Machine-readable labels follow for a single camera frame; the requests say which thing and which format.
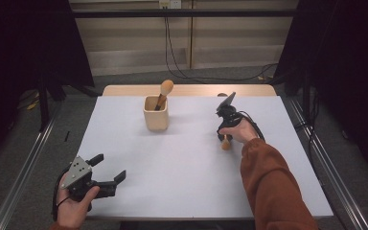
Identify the black horizontal bar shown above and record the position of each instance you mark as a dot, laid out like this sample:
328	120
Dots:
185	13

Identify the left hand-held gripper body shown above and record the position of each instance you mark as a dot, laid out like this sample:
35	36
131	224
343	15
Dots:
78	174

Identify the metal floor rail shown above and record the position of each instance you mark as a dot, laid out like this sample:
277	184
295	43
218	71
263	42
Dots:
332	172
22	172

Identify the person's right hand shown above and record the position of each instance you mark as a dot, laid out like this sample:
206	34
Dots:
241	129

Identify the white table mat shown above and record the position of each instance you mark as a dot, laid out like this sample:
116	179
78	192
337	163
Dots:
172	166

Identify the beige square cup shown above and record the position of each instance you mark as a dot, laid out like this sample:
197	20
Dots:
155	116

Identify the large makeup brush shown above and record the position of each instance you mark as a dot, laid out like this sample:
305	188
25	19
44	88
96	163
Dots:
165	89

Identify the black curtain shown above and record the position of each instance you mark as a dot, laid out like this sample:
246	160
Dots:
22	48
348	64

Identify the person's left hand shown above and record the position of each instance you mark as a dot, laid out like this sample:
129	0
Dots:
75	211

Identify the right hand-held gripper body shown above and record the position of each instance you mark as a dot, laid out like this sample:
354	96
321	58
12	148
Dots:
228	111

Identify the white wall socket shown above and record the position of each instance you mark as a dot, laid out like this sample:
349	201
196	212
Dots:
170	4

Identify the black stand leg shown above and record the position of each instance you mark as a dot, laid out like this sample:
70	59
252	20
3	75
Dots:
43	105

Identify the small makeup brush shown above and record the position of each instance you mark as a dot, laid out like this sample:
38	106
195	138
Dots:
225	145

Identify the small black floor item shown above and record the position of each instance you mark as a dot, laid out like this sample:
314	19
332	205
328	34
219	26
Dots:
66	136

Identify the yellow floor item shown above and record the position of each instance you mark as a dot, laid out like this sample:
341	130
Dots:
32	106

